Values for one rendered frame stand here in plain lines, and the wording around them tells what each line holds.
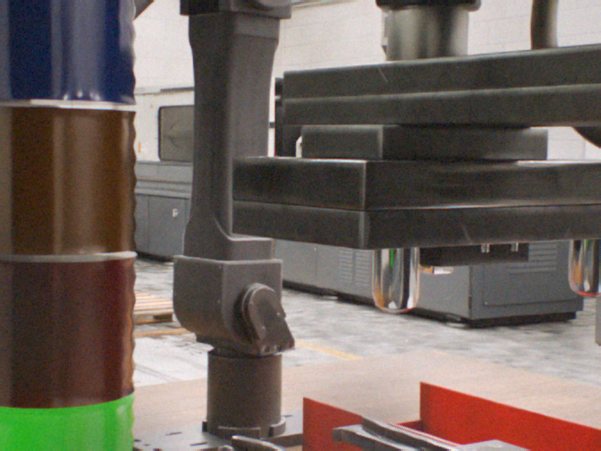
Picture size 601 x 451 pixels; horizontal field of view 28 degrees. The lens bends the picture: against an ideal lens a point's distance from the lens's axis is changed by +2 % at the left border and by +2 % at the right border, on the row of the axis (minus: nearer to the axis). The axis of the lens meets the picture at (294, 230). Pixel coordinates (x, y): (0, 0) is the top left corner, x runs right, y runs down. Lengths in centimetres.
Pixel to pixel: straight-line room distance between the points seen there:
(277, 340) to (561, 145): 880
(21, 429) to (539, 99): 24
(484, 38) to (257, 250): 954
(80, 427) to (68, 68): 8
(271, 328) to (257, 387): 5
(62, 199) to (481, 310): 730
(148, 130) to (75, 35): 1126
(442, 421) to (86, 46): 70
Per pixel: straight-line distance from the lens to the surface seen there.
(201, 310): 95
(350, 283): 850
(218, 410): 98
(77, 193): 28
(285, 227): 52
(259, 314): 93
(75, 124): 28
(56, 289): 28
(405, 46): 55
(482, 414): 92
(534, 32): 63
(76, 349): 28
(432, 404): 96
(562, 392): 126
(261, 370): 97
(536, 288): 783
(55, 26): 28
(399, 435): 67
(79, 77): 28
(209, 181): 94
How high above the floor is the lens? 115
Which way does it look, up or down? 4 degrees down
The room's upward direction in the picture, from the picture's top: 1 degrees clockwise
